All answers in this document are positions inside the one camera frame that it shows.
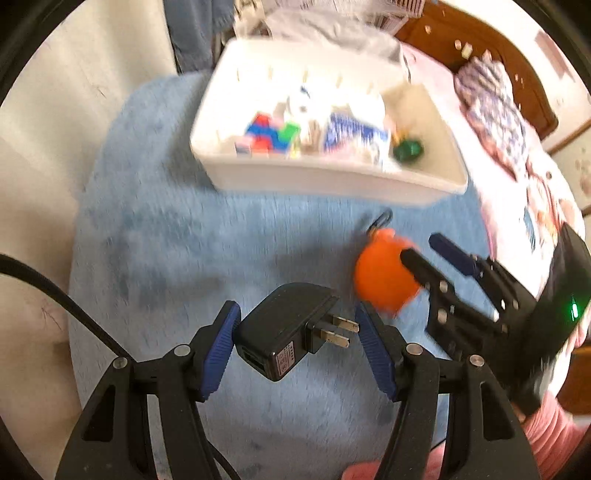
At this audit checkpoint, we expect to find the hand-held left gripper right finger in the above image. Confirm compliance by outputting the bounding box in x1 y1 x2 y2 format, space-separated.
355 302 541 480

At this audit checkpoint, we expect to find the orange plush ball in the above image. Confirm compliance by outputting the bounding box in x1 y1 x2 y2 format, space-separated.
353 210 423 317

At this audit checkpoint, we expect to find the blue fuzzy mat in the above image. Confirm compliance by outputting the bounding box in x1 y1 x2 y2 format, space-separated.
68 74 497 480

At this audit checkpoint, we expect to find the white plastic tray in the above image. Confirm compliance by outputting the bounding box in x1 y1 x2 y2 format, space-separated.
190 38 469 208

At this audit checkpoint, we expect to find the white wire rack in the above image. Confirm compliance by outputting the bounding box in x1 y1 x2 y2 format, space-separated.
295 0 426 28

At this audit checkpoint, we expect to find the blue and white packet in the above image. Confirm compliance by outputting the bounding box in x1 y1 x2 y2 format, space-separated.
323 113 391 169

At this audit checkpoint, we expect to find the black power adapter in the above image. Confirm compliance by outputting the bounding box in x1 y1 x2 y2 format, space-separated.
233 282 360 383

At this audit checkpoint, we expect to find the green bottle with gold cap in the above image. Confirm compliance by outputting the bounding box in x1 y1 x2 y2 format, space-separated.
392 131 424 163

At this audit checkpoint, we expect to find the multicoloured puzzle cube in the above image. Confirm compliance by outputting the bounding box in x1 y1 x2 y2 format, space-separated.
235 112 301 158

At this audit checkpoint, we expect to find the white embroidered curtain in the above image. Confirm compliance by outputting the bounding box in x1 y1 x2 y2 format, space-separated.
0 0 185 480

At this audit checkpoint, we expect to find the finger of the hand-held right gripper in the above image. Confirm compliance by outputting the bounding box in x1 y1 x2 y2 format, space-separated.
428 233 539 324
399 247 506 363

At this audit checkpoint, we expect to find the pink bed sheet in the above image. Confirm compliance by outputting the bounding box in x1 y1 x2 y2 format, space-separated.
406 46 467 97

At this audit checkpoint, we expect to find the black cable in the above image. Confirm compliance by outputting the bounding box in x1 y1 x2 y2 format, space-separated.
0 254 130 365

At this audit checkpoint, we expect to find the pink printed quilt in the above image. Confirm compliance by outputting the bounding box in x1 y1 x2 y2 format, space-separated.
480 138 583 287

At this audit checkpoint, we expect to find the blue denim jacket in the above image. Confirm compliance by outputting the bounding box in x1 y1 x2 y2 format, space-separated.
161 0 236 75

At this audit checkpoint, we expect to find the person's pink clothing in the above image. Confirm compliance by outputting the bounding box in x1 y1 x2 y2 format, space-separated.
341 450 446 480

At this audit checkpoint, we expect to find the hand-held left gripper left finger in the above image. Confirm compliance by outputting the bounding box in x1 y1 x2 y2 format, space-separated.
55 300 242 480

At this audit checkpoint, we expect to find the brown wooden headboard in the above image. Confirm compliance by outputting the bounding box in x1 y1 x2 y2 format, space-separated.
397 0 559 139

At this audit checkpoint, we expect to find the grey cloth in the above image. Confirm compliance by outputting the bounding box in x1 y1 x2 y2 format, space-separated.
263 9 407 70

